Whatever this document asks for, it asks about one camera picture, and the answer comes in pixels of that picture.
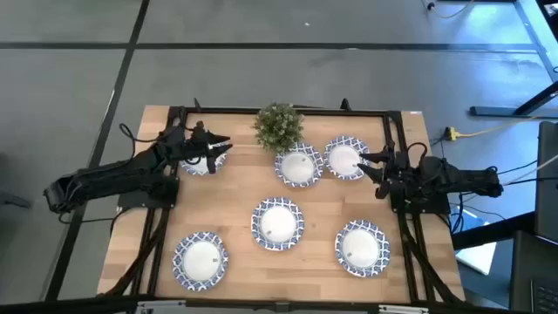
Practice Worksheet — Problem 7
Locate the black desk frame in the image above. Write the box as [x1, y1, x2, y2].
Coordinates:
[469, 0, 558, 118]

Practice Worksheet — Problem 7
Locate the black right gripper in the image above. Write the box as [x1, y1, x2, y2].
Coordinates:
[357, 140, 413, 201]

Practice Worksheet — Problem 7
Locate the blue patterned white bowl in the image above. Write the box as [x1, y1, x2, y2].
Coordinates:
[179, 141, 228, 177]
[334, 219, 391, 279]
[250, 196, 306, 252]
[323, 134, 371, 181]
[172, 231, 230, 292]
[274, 141, 324, 189]

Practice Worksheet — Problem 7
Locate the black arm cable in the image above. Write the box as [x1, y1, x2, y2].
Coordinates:
[118, 122, 175, 160]
[407, 141, 431, 165]

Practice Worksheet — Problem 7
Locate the black table beam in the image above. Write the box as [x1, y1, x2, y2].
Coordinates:
[451, 211, 537, 250]

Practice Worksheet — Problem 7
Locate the dark grey laptop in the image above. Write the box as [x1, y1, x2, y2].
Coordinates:
[508, 229, 558, 313]

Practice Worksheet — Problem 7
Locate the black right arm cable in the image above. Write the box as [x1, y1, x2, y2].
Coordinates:
[407, 141, 431, 165]

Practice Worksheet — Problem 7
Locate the white paper sheet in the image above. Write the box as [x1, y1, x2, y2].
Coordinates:
[455, 242, 498, 276]

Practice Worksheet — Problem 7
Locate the yellow power cable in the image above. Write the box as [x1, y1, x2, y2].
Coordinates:
[457, 113, 558, 139]

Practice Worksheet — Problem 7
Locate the dark grey monitor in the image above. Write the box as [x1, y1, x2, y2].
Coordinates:
[534, 120, 558, 243]

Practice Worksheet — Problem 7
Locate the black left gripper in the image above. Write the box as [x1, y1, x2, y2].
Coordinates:
[185, 120, 234, 174]

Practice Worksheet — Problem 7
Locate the black aluminium table frame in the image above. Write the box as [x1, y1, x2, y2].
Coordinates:
[98, 98, 466, 306]

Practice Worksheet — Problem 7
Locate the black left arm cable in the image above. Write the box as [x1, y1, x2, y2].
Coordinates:
[118, 122, 175, 160]

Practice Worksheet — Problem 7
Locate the potted green plant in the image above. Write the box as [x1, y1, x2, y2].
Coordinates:
[252, 101, 305, 154]

